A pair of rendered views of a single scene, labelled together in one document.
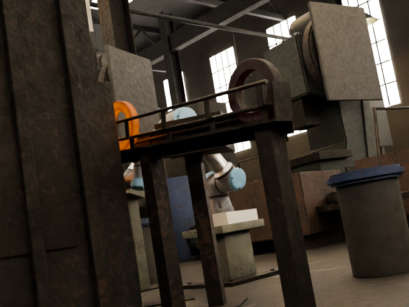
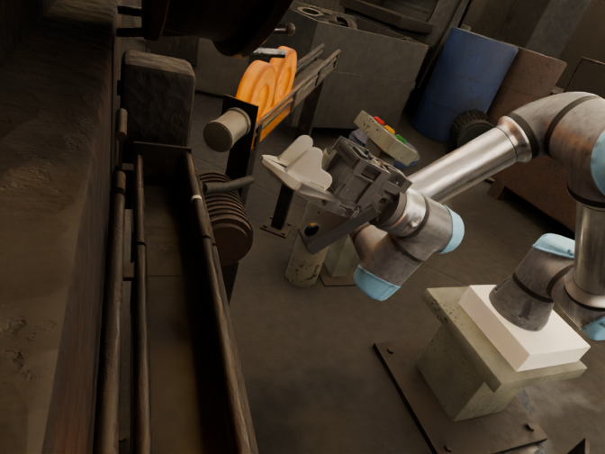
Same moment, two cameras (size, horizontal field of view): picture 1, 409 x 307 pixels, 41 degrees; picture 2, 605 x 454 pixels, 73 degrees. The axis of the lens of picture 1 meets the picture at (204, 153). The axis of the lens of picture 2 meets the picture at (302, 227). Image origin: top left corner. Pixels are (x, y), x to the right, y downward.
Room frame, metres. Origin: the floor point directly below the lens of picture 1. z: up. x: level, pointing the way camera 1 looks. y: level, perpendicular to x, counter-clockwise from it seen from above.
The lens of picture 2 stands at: (1.98, 0.33, 0.96)
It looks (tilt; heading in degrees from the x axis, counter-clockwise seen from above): 31 degrees down; 15
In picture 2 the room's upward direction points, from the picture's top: 18 degrees clockwise
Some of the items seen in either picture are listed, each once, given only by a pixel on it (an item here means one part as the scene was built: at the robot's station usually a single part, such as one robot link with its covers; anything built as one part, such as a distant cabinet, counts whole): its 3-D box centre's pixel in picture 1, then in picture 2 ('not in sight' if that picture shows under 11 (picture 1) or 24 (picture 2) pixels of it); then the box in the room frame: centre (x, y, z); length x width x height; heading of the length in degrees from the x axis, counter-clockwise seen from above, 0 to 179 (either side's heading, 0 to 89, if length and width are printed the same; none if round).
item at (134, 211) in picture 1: (134, 238); (358, 205); (3.32, 0.50, 0.31); 0.24 x 0.16 x 0.62; 43
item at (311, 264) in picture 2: not in sight; (320, 221); (3.18, 0.59, 0.26); 0.12 x 0.12 x 0.52
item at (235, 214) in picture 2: not in sight; (203, 284); (2.65, 0.70, 0.27); 0.22 x 0.13 x 0.53; 43
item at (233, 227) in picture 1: (223, 228); (500, 331); (3.02, -0.03, 0.28); 0.32 x 0.32 x 0.04; 43
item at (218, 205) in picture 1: (219, 204); (526, 295); (3.02, -0.03, 0.41); 0.15 x 0.15 x 0.10
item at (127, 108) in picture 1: (121, 126); not in sight; (1.99, 0.29, 0.72); 0.18 x 0.03 x 0.18; 43
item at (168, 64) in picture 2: not in sight; (151, 136); (2.48, 0.74, 0.68); 0.11 x 0.08 x 0.24; 133
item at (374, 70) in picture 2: not in sight; (326, 70); (4.98, 1.31, 0.39); 1.03 x 0.83 x 0.77; 148
